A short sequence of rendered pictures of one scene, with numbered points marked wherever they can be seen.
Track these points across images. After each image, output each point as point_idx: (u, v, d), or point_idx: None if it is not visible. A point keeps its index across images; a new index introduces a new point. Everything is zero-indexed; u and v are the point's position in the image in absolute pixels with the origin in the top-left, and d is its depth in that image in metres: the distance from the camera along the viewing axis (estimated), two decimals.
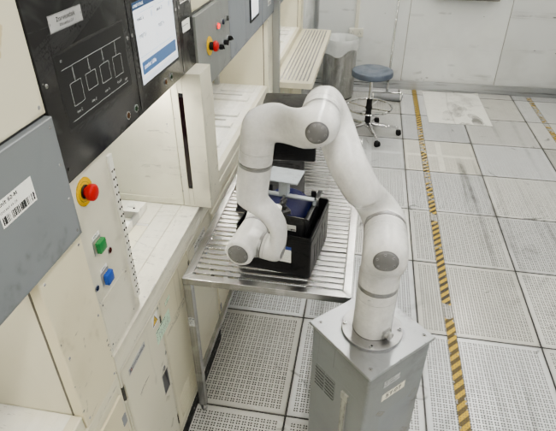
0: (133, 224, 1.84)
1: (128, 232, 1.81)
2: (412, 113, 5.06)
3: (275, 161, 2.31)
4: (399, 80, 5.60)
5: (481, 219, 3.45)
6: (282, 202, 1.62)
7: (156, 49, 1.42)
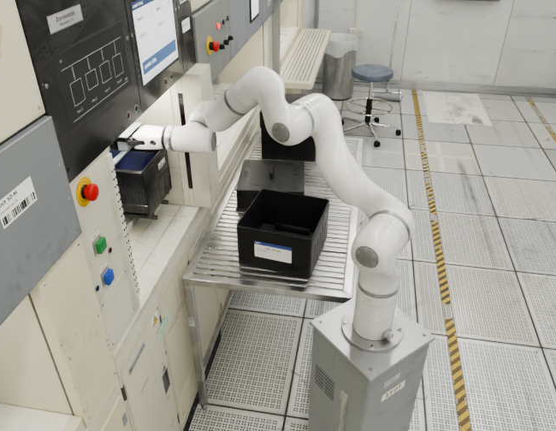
0: (133, 224, 1.84)
1: (128, 232, 1.81)
2: (412, 113, 5.06)
3: (275, 161, 2.31)
4: (399, 80, 5.60)
5: (481, 219, 3.45)
6: None
7: (156, 49, 1.42)
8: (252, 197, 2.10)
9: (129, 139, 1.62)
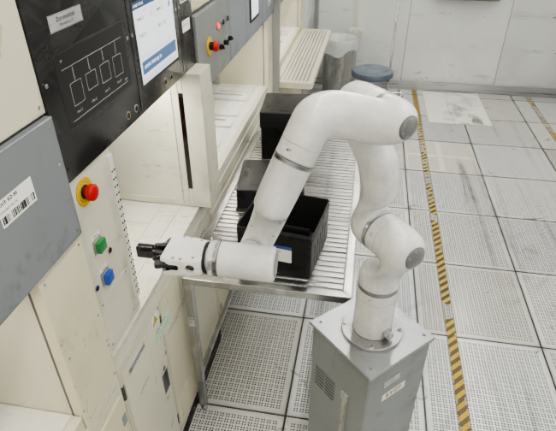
0: None
1: None
2: None
3: None
4: (399, 80, 5.60)
5: (481, 219, 3.45)
6: (156, 245, 1.19)
7: (156, 49, 1.42)
8: (252, 197, 2.10)
9: (158, 258, 1.15)
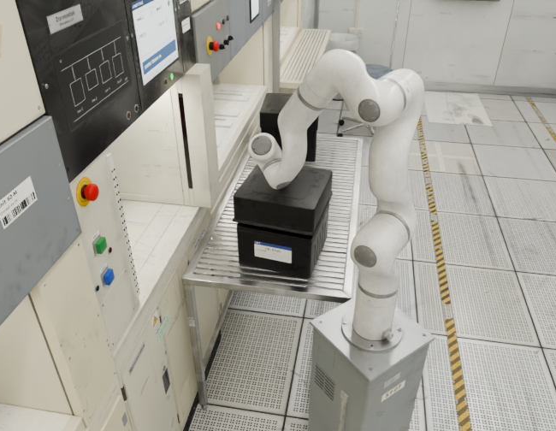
0: None
1: None
2: None
3: None
4: None
5: (481, 219, 3.45)
6: None
7: (156, 49, 1.42)
8: (251, 208, 1.67)
9: None
